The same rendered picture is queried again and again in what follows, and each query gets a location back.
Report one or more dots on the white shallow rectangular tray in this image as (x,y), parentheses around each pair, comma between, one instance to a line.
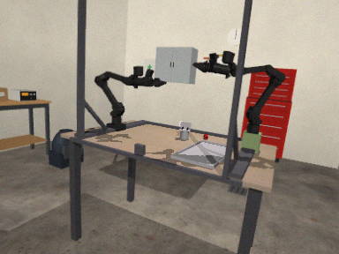
(204,153)

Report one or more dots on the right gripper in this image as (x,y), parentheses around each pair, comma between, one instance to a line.
(207,67)

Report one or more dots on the grey rectangular table frame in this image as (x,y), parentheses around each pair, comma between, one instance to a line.
(237,167)

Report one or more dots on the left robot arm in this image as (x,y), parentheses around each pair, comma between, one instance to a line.
(118,107)

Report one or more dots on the grey cylinder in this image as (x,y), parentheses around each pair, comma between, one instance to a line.
(184,135)

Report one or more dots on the grey metal bracket with holes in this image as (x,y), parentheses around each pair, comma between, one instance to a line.
(185,125)

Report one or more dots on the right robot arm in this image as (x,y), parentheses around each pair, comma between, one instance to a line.
(275,80)

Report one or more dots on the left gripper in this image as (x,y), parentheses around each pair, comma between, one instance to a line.
(152,82)

